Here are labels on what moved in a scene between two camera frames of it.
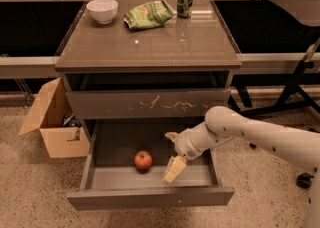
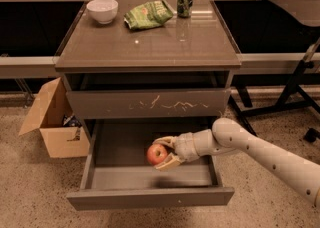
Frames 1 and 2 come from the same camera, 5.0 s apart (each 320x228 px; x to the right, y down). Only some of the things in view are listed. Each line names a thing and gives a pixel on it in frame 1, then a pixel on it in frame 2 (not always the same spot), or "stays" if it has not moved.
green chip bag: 150,14 stays
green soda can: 184,1 stays
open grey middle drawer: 111,180 stays
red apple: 143,160 → 156,153
